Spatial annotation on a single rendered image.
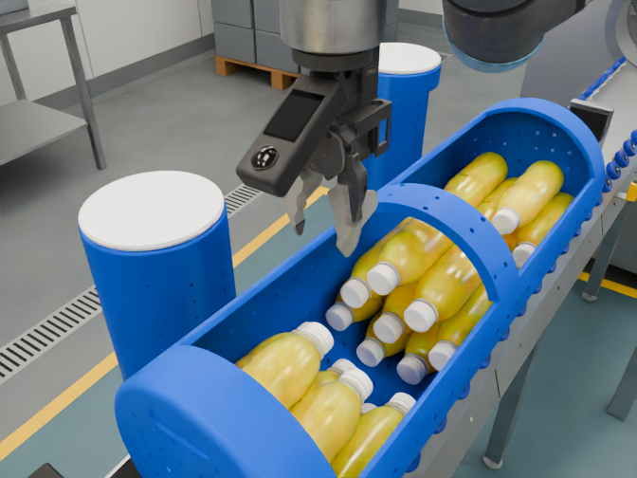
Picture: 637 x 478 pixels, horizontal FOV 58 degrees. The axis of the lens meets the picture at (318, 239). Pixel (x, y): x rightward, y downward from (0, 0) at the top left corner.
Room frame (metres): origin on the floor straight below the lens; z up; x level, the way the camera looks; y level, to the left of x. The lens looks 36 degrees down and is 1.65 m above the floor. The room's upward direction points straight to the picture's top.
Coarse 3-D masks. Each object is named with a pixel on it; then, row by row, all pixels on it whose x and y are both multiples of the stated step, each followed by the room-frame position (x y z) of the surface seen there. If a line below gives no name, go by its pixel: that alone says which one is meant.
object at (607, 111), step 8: (576, 104) 1.36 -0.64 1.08; (584, 104) 1.35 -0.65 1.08; (592, 104) 1.34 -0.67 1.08; (600, 104) 1.34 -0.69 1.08; (576, 112) 1.34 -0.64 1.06; (584, 112) 1.33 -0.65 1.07; (592, 112) 1.32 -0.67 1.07; (600, 112) 1.31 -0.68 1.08; (608, 112) 1.31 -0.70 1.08; (584, 120) 1.32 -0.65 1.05; (592, 120) 1.31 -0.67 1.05; (600, 120) 1.30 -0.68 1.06; (608, 120) 1.31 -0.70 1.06; (592, 128) 1.31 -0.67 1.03; (600, 128) 1.30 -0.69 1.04; (608, 128) 1.31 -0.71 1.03; (600, 136) 1.30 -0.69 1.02; (600, 144) 1.31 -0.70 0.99
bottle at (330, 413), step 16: (336, 384) 0.43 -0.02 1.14; (352, 384) 0.43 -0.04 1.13; (304, 400) 0.40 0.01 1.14; (320, 400) 0.40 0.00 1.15; (336, 400) 0.40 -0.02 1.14; (352, 400) 0.41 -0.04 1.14; (304, 416) 0.38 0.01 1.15; (320, 416) 0.38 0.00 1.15; (336, 416) 0.38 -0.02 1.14; (352, 416) 0.39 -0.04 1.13; (320, 432) 0.36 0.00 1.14; (336, 432) 0.37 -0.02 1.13; (352, 432) 0.38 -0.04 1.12; (320, 448) 0.35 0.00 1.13; (336, 448) 0.36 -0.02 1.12
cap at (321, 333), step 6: (312, 324) 0.49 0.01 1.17; (318, 324) 0.49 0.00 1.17; (306, 330) 0.48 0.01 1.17; (312, 330) 0.48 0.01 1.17; (318, 330) 0.48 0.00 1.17; (324, 330) 0.48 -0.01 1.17; (318, 336) 0.47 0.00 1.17; (324, 336) 0.48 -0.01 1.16; (330, 336) 0.48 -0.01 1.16; (324, 342) 0.47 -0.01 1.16; (330, 342) 0.47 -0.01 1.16; (324, 348) 0.47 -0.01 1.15; (330, 348) 0.47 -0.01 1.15; (324, 354) 0.47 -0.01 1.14
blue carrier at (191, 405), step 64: (512, 128) 1.03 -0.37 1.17; (576, 128) 0.93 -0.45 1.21; (384, 192) 0.72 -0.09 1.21; (576, 192) 0.94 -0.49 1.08; (320, 256) 0.69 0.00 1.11; (512, 256) 0.62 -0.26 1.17; (256, 320) 0.58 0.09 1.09; (320, 320) 0.66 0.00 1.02; (512, 320) 0.59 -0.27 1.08; (128, 384) 0.38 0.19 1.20; (192, 384) 0.35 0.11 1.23; (256, 384) 0.35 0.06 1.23; (384, 384) 0.58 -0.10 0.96; (448, 384) 0.44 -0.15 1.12; (128, 448) 0.39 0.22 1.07; (192, 448) 0.32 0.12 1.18; (256, 448) 0.29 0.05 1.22; (384, 448) 0.34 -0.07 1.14
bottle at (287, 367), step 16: (288, 336) 0.46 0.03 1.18; (304, 336) 0.47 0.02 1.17; (272, 352) 0.43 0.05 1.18; (288, 352) 0.43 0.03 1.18; (304, 352) 0.44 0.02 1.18; (320, 352) 0.46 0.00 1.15; (256, 368) 0.41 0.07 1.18; (272, 368) 0.41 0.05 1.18; (288, 368) 0.42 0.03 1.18; (304, 368) 0.42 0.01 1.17; (272, 384) 0.39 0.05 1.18; (288, 384) 0.40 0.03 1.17; (304, 384) 0.41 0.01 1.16; (288, 400) 0.39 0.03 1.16
